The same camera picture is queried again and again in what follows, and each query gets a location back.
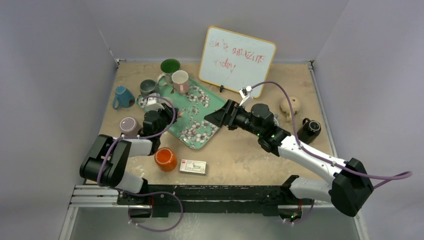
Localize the blue grey mug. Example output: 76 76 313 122
139 79 160 97

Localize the pink faceted mug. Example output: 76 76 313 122
171 70 190 95

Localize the lilac mug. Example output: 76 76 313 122
119 116 142 137

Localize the orange mug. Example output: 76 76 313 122
154 147 177 172

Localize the floral mug green inside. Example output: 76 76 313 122
156 58 181 87

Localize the white speckled mug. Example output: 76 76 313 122
160 97 173 108

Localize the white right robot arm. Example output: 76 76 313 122
204 100 374 217

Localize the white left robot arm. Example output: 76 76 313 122
79 103 179 205

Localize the beige mug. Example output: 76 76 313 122
279 96 302 123

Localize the black mug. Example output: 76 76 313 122
296 118 322 145

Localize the green floral tray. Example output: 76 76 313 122
136 78 226 149

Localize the small white cardboard box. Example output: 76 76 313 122
179 159 207 175

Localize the yellow framed whiteboard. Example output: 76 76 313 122
198 26 277 92

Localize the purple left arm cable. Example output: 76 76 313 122
96 96 177 186

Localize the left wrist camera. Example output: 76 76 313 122
142 93 164 111

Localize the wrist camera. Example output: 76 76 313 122
238 86 254 108
142 93 164 111

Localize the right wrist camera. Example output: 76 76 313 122
238 86 254 108

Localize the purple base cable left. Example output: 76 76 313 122
127 192 185 233

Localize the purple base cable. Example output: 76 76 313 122
127 192 185 233
283 198 316 226

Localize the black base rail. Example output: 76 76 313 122
69 184 332 220

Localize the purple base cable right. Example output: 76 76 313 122
283 198 316 226

